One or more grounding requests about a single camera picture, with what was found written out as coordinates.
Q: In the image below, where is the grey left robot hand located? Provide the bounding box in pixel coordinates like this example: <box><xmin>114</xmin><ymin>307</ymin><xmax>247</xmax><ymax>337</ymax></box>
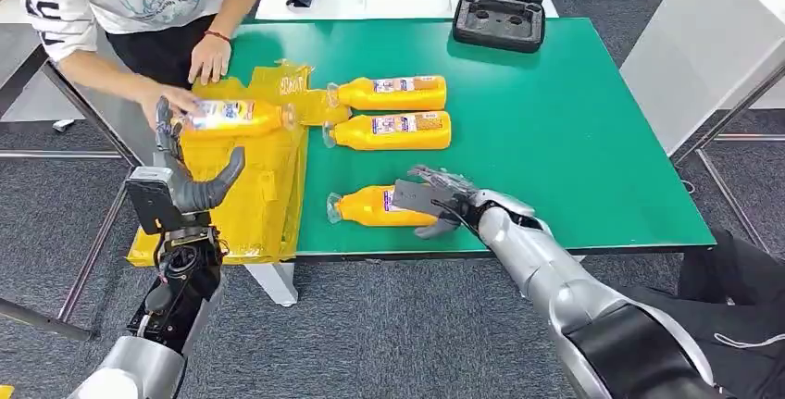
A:
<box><xmin>153</xmin><ymin>96</ymin><xmax>246</xmax><ymax>214</ymax></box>

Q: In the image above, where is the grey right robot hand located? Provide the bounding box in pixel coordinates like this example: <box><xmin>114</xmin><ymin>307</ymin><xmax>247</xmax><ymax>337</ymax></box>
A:
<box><xmin>407</xmin><ymin>165</ymin><xmax>482</xmax><ymax>241</ymax></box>

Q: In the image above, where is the orange drink bottle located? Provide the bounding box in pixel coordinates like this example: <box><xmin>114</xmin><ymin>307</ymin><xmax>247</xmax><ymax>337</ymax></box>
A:
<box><xmin>326</xmin><ymin>184</ymin><xmax>442</xmax><ymax>228</ymax></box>
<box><xmin>323</xmin><ymin>110</ymin><xmax>453</xmax><ymax>152</ymax></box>
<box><xmin>326</xmin><ymin>75</ymin><xmax>448</xmax><ymax>112</ymax></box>
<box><xmin>178</xmin><ymin>99</ymin><xmax>299</xmax><ymax>140</ymax></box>

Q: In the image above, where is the yellow sheet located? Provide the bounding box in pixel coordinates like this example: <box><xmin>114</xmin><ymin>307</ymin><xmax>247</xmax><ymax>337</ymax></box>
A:
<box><xmin>127</xmin><ymin>61</ymin><xmax>354</xmax><ymax>268</ymax></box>

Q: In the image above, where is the person's right hand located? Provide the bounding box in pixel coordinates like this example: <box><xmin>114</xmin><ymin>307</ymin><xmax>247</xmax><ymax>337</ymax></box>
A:
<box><xmin>137</xmin><ymin>84</ymin><xmax>201</xmax><ymax>131</ymax></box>

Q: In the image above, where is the person's hand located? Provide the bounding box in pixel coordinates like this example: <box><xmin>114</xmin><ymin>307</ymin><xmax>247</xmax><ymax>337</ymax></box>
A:
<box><xmin>137</xmin><ymin>84</ymin><xmax>201</xmax><ymax>131</ymax></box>
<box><xmin>186</xmin><ymin>32</ymin><xmax>233</xmax><ymax>86</ymax></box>

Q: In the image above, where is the green table mat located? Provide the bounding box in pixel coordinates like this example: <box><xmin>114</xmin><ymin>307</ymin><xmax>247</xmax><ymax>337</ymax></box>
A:
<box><xmin>223</xmin><ymin>18</ymin><xmax>716</xmax><ymax>257</ymax></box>

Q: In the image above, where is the grey desk panel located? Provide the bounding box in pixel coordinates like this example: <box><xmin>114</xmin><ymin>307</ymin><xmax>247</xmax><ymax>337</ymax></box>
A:
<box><xmin>43</xmin><ymin>28</ymin><xmax>155</xmax><ymax>168</ymax></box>

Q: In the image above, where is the white table leg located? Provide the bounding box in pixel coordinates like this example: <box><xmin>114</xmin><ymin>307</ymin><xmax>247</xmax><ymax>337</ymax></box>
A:
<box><xmin>244</xmin><ymin>261</ymin><xmax>300</xmax><ymax>308</ymax></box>

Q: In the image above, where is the person's left hand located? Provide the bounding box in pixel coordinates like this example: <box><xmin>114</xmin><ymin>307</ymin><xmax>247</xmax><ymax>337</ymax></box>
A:
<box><xmin>186</xmin><ymin>32</ymin><xmax>233</xmax><ymax>86</ymax></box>

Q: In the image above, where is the black open foam case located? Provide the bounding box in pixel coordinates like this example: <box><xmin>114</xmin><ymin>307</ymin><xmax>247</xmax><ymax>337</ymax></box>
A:
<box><xmin>452</xmin><ymin>0</ymin><xmax>549</xmax><ymax>56</ymax></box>

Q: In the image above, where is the large white panel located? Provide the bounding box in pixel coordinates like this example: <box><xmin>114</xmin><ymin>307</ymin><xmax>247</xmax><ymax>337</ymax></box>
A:
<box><xmin>619</xmin><ymin>0</ymin><xmax>785</xmax><ymax>157</ymax></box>

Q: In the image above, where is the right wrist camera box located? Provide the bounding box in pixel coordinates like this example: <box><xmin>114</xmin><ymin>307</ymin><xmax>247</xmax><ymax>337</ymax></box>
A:
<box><xmin>391</xmin><ymin>179</ymin><xmax>462</xmax><ymax>220</ymax></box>

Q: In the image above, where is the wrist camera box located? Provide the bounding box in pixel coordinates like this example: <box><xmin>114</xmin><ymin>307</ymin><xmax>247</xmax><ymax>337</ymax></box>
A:
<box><xmin>391</xmin><ymin>179</ymin><xmax>462</xmax><ymax>220</ymax></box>
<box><xmin>124</xmin><ymin>166</ymin><xmax>185</xmax><ymax>237</ymax></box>

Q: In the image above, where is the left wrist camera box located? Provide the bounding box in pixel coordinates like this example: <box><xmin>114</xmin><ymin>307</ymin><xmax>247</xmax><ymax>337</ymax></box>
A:
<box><xmin>124</xmin><ymin>166</ymin><xmax>185</xmax><ymax>237</ymax></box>

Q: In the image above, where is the metal desk frame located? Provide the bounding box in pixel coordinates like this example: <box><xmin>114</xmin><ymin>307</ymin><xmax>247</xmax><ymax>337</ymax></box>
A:
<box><xmin>0</xmin><ymin>46</ymin><xmax>139</xmax><ymax>343</ymax></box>

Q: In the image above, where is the metal panel frame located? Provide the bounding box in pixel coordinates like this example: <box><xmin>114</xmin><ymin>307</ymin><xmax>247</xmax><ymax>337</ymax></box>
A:
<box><xmin>669</xmin><ymin>61</ymin><xmax>785</xmax><ymax>254</ymax></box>

